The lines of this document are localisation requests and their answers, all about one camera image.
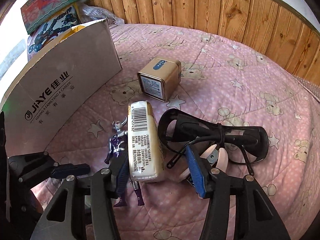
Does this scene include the purple silver action figure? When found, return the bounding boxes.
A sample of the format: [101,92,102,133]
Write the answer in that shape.
[105,117,145,207]

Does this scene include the black glasses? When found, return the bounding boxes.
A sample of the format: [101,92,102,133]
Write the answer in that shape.
[158,108,268,176]

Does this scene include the cream tissue pack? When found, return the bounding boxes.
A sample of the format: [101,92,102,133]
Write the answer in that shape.
[127,101,164,182]

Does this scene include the gold square tin box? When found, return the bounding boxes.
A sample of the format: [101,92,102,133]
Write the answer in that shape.
[137,56,182,102]

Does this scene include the white cardboard box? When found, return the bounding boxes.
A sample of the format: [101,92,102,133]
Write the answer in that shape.
[1,20,122,156]

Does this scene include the robot shield toy box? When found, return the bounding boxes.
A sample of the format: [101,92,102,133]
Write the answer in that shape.
[27,5,80,61]

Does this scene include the pink bear quilt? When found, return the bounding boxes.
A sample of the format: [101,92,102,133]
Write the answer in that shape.
[46,24,319,239]

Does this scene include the clear plastic bag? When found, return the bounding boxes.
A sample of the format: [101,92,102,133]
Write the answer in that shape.
[77,3,125,25]

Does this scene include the red girl toy box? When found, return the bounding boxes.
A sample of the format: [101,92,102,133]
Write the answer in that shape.
[21,0,79,34]

